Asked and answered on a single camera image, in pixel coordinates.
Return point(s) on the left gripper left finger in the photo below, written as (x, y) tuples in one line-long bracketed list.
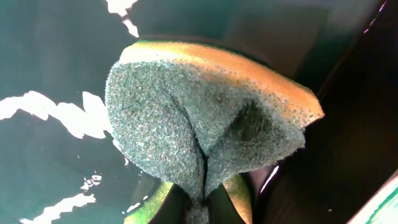
[(174, 209)]

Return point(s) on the dark green small tray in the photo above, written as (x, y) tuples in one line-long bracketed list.
[(55, 55)]

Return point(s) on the green yellow sponge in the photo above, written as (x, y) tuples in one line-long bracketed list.
[(196, 115)]

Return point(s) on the white plate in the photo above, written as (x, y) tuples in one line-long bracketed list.
[(381, 208)]

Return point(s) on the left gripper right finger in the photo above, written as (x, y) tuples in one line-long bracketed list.
[(221, 209)]

